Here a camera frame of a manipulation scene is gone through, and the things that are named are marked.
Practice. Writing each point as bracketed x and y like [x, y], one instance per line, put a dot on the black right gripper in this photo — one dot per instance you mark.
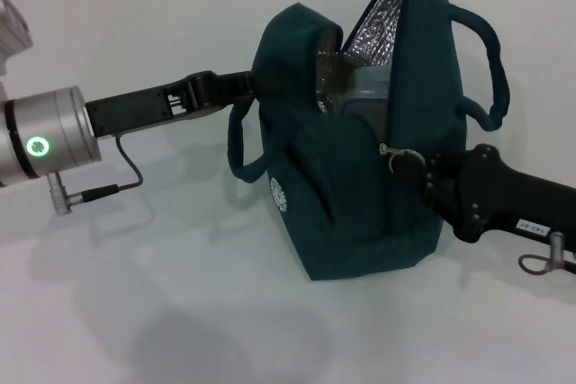
[508, 195]

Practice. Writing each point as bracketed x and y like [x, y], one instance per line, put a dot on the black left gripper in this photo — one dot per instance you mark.
[148, 105]

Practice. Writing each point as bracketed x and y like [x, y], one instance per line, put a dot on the dark teal insulated lunch bag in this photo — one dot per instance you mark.
[360, 177]

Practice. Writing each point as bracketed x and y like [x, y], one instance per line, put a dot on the clear plastic container blue lid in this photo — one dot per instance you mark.
[369, 96]

